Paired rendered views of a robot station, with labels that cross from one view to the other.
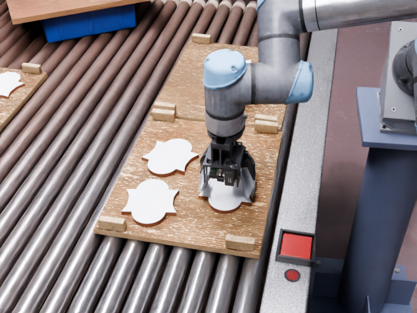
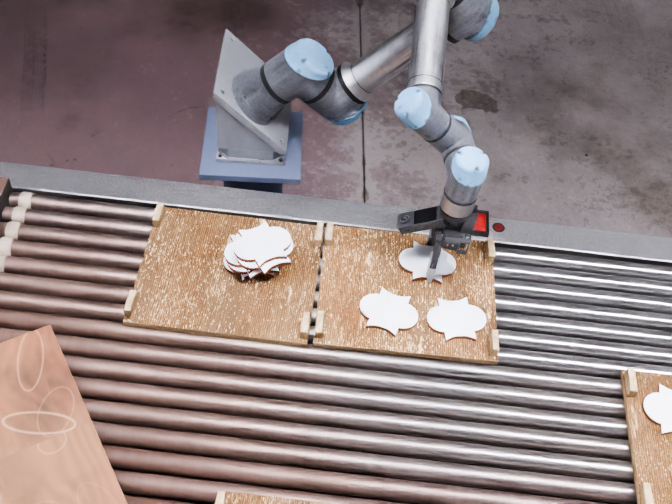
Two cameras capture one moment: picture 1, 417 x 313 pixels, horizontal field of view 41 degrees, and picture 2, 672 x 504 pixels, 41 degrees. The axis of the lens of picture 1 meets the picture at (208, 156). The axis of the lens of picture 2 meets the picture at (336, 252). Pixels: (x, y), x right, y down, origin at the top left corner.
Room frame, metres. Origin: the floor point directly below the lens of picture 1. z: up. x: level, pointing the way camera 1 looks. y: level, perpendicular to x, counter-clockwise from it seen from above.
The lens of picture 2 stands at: (1.41, 1.24, 2.57)
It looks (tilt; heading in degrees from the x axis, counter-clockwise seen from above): 50 degrees down; 257
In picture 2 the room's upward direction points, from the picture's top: 6 degrees clockwise
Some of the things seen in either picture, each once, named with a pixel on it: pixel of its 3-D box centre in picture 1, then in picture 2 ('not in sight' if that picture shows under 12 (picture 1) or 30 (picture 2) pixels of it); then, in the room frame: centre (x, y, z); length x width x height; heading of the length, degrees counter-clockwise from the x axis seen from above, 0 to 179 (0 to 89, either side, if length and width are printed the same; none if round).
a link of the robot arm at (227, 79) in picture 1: (226, 84); (466, 174); (0.85, -0.04, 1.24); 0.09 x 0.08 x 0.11; 89
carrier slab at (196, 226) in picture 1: (197, 177); (407, 291); (0.95, 0.03, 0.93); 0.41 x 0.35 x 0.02; 167
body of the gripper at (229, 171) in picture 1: (224, 151); (452, 225); (0.85, -0.03, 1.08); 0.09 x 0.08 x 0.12; 167
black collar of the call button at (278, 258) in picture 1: (296, 247); (473, 222); (0.74, -0.17, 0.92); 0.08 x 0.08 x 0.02; 76
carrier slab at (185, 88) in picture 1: (229, 82); (228, 273); (1.36, -0.07, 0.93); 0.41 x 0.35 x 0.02; 166
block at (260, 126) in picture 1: (266, 127); (329, 233); (1.11, -0.15, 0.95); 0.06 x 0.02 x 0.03; 77
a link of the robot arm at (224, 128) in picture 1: (226, 117); (457, 199); (0.85, -0.04, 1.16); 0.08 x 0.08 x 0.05
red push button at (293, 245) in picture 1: (296, 248); (473, 222); (0.74, -0.17, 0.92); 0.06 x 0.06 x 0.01; 76
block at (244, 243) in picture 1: (239, 243); (490, 250); (0.73, -0.06, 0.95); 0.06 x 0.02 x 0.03; 77
